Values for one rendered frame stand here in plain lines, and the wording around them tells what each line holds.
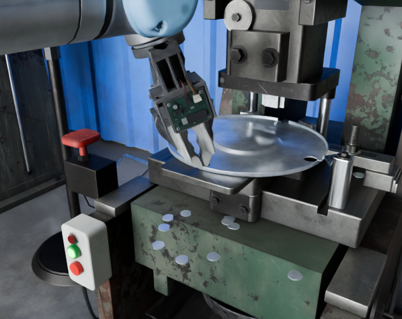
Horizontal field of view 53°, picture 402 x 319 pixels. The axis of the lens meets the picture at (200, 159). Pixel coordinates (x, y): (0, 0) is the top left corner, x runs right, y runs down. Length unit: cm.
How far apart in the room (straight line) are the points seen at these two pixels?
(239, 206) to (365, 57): 43
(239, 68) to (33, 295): 122
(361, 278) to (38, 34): 56
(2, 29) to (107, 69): 247
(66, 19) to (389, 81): 75
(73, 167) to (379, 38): 69
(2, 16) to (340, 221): 58
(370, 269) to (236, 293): 24
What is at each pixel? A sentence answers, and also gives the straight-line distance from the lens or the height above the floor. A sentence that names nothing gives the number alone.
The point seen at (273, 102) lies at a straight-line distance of 82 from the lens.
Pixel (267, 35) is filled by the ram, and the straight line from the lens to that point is 71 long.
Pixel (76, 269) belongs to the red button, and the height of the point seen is 55.
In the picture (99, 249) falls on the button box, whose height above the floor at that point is 58.
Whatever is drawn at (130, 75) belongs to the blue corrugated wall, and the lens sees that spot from 262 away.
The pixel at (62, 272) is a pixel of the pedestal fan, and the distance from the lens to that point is 168.
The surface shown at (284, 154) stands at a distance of 71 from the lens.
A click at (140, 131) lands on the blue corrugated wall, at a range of 269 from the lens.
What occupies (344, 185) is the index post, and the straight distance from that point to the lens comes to 70.
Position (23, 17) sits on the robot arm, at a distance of 30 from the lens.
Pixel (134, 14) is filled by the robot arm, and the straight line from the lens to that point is 33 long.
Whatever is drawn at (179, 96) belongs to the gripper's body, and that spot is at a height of 92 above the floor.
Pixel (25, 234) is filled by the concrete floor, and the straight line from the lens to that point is 202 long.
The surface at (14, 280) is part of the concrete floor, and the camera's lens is 177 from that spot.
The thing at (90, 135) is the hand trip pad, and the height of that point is 76.
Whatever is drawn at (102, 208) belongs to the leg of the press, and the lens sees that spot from 85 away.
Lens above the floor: 106
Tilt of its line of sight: 24 degrees down
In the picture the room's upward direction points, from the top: straight up
